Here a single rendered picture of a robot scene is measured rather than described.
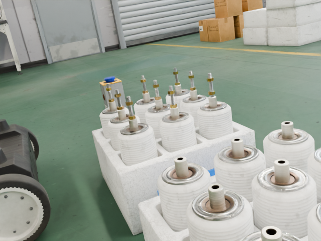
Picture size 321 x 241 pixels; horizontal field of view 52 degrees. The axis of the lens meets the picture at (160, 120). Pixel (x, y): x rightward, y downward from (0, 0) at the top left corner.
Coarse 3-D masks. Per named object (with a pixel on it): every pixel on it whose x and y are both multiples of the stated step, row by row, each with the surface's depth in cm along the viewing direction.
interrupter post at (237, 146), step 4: (232, 140) 61; (236, 140) 62; (240, 140) 61; (232, 144) 61; (236, 144) 60; (240, 144) 60; (232, 148) 61; (236, 148) 60; (240, 148) 60; (232, 152) 62; (236, 152) 61; (240, 152) 61; (236, 156) 61; (240, 156) 61
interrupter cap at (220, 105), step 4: (204, 104) 95; (208, 104) 94; (220, 104) 93; (224, 104) 92; (200, 108) 92; (204, 108) 92; (208, 108) 92; (212, 108) 91; (216, 108) 90; (220, 108) 89; (224, 108) 90
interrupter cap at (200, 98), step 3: (189, 96) 106; (198, 96) 105; (201, 96) 104; (204, 96) 103; (183, 99) 104; (186, 99) 103; (189, 99) 104; (198, 99) 101; (201, 99) 100; (204, 99) 101; (186, 102) 101; (189, 102) 100; (192, 102) 100; (195, 102) 99
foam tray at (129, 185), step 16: (240, 128) 93; (96, 144) 109; (160, 144) 95; (208, 144) 86; (224, 144) 87; (112, 160) 87; (160, 160) 82; (192, 160) 85; (208, 160) 87; (112, 176) 92; (128, 176) 79; (144, 176) 81; (112, 192) 102; (128, 192) 80; (144, 192) 82; (128, 208) 82; (128, 224) 86
